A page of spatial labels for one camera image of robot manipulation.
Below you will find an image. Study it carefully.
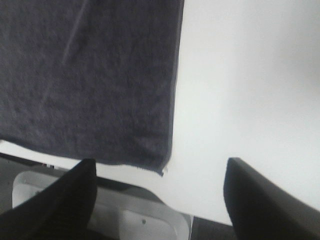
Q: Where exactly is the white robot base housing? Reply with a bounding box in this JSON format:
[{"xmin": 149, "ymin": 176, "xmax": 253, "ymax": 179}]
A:
[{"xmin": 11, "ymin": 170, "xmax": 192, "ymax": 240}]

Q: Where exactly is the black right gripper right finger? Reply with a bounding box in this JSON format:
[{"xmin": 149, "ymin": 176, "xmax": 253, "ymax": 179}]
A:
[{"xmin": 223, "ymin": 157, "xmax": 320, "ymax": 240}]

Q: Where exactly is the dark navy towel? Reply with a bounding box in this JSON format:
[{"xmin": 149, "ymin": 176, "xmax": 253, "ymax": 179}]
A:
[{"xmin": 0, "ymin": 0, "xmax": 184, "ymax": 174}]

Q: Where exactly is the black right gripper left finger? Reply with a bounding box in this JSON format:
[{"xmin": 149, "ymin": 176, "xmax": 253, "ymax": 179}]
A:
[{"xmin": 0, "ymin": 159, "xmax": 97, "ymax": 240}]

